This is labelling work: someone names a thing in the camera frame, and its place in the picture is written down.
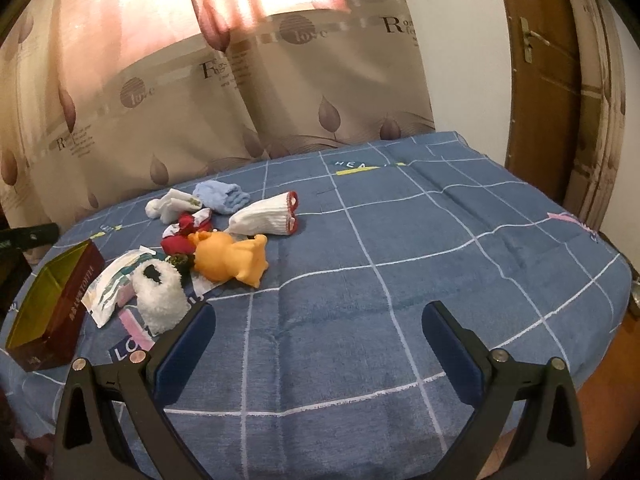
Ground red gold tin box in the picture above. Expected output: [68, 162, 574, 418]
[6, 240, 104, 372]

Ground white printed plastic packet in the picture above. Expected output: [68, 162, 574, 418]
[82, 246, 158, 328]

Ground white fluffy plush black hole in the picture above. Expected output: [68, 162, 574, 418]
[130, 258, 190, 336]

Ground red white fabric item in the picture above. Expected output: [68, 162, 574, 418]
[160, 208, 213, 256]

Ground orange rubber toy animal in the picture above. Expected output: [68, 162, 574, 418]
[188, 231, 269, 288]

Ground white sock red cuff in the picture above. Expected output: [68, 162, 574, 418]
[227, 191, 299, 236]

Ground light blue sock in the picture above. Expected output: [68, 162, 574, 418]
[193, 180, 250, 214]

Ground blue checked table cloth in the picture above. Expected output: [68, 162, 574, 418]
[0, 130, 635, 480]

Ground brown wooden door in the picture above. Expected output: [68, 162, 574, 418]
[503, 0, 582, 204]

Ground beige leaf print curtain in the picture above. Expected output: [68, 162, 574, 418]
[1, 0, 434, 229]

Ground brass door handle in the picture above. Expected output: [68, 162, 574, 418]
[520, 16, 551, 64]

